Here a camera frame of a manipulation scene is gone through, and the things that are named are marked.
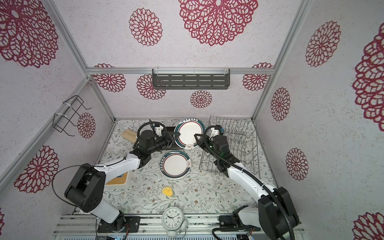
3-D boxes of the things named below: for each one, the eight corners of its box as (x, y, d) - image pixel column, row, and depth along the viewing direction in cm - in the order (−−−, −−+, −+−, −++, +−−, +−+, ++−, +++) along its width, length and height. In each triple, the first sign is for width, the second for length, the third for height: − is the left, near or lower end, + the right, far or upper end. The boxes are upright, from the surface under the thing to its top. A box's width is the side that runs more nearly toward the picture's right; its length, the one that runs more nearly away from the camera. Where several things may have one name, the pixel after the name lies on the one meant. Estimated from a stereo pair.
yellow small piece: (163, 196, 85) (162, 194, 82) (164, 188, 87) (163, 186, 85) (172, 196, 85) (171, 194, 82) (173, 188, 87) (172, 186, 85)
